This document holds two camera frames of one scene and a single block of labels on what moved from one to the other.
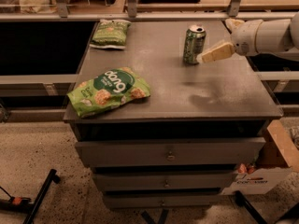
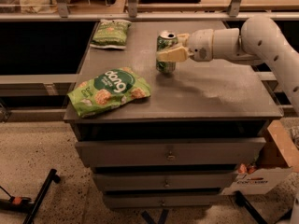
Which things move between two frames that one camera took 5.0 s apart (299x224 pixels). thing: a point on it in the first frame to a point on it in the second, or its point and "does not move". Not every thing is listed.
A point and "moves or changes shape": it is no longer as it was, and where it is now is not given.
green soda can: x=194 y=42 moves or changes shape
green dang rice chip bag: x=107 y=91 does not move
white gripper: x=247 y=38 to x=201 y=44
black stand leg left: x=23 y=204 does not move
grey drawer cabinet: x=180 y=147 does not move
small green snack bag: x=110 y=34 does not move
